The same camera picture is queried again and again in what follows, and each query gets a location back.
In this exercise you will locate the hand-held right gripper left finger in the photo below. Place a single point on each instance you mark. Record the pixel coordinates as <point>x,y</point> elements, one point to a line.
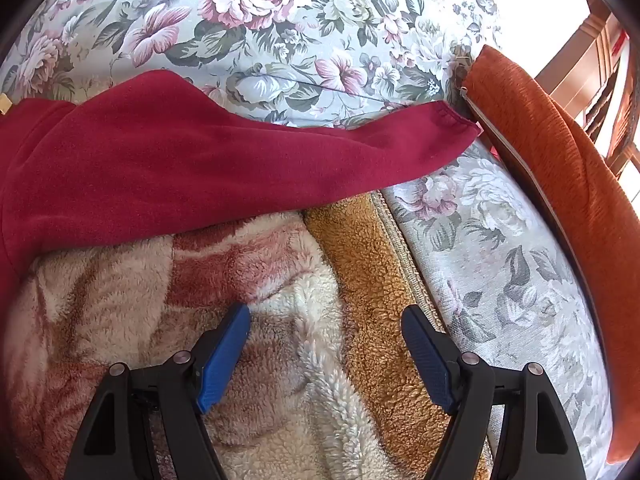
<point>225,355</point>

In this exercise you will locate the wooden furniture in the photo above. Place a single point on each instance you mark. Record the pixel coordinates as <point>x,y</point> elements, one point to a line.
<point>590,60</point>

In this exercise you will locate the dark red sweater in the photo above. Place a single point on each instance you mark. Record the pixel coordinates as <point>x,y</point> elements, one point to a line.
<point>200,160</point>

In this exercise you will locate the floral fleece blanket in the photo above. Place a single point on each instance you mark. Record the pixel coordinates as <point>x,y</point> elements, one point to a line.
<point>350,310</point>

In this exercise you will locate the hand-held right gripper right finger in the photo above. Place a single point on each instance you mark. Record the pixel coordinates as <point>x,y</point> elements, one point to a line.
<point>425,355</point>

